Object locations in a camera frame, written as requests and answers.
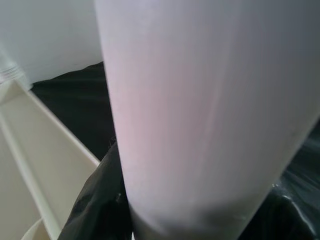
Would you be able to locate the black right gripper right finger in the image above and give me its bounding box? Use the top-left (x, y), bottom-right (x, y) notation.
top-left (239, 183), bottom-right (316, 240)

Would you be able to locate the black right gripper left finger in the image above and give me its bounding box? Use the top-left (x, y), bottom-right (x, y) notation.
top-left (58, 139), bottom-right (134, 240)

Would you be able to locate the white plastic children table top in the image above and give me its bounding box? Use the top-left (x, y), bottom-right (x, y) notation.
top-left (0, 82), bottom-right (101, 240)

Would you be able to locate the black table cloth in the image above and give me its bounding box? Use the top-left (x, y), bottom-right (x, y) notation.
top-left (31, 61), bottom-right (320, 240)

